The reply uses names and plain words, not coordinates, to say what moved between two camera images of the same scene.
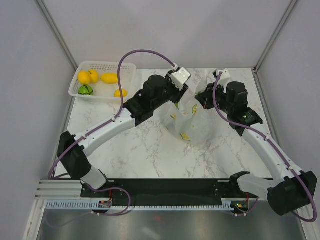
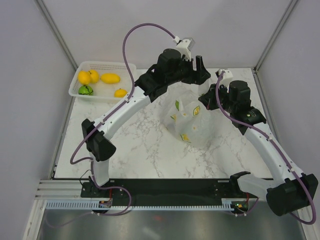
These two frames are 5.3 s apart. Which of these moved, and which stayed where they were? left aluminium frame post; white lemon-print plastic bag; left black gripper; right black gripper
Moved: left black gripper
Stayed: white lemon-print plastic bag; right black gripper; left aluminium frame post
